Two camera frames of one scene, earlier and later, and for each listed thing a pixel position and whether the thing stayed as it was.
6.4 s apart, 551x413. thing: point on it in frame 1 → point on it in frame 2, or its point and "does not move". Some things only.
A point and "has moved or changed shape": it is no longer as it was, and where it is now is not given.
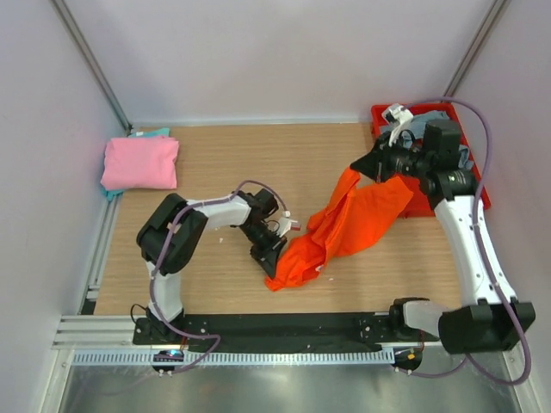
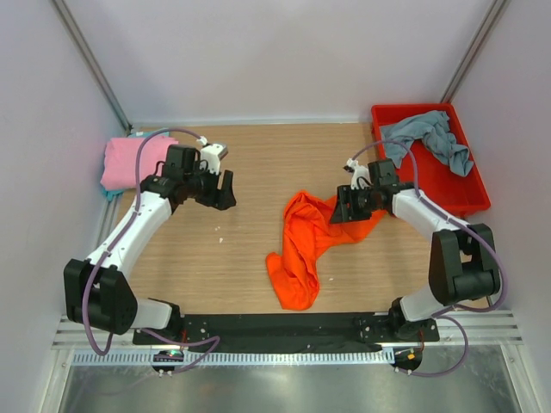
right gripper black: [375, 164] → [342, 213]
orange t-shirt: [357, 210] has moved or changed shape
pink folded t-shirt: [148, 163] does not move
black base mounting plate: [273, 331] does not move
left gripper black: [269, 255] → [220, 199]
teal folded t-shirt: [110, 194] does not move
